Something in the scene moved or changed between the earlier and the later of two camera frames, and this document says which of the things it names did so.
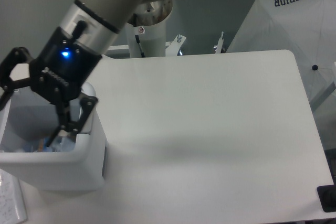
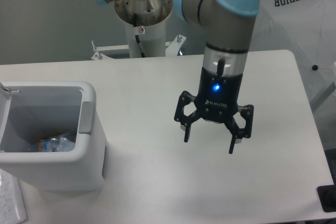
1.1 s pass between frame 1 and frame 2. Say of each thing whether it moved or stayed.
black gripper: moved
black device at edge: stayed
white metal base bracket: stayed
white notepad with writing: stayed
